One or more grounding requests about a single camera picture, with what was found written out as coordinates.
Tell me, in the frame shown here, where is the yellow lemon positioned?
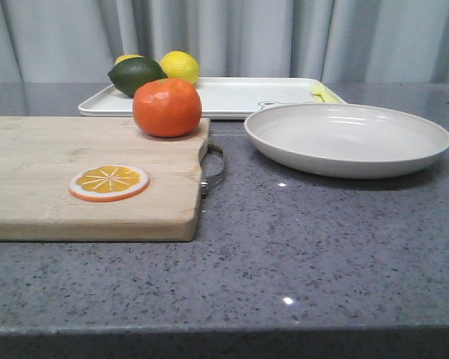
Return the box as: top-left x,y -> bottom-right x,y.
159,51 -> 200,84
114,55 -> 146,66

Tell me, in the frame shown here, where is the wooden cutting board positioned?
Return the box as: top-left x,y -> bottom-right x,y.
0,116 -> 210,242

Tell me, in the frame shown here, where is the orange mandarin fruit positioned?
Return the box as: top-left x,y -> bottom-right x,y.
132,78 -> 202,138

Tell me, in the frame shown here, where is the white round plate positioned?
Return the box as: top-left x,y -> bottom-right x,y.
244,103 -> 449,180

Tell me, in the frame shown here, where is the white rectangular bear tray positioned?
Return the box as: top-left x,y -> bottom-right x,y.
77,76 -> 348,121

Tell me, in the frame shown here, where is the yellow plastic utensil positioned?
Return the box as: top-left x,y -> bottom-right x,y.
313,82 -> 345,104

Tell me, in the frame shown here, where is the yellow lemon right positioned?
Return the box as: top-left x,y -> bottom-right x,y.
159,51 -> 200,84

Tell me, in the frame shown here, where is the yellow plastic fork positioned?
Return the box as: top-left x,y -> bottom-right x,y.
311,82 -> 337,103

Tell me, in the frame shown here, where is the yellow lemon left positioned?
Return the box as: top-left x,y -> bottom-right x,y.
114,55 -> 146,66

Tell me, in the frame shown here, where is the dark green lime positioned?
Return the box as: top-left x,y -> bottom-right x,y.
108,57 -> 168,97

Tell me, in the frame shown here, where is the grey curtain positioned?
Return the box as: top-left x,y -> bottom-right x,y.
0,1 -> 449,83

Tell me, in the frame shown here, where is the metal cutting board handle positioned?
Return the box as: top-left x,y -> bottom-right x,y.
199,141 -> 226,197

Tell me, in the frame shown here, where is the orange slice toy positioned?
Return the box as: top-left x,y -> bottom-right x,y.
68,165 -> 150,203

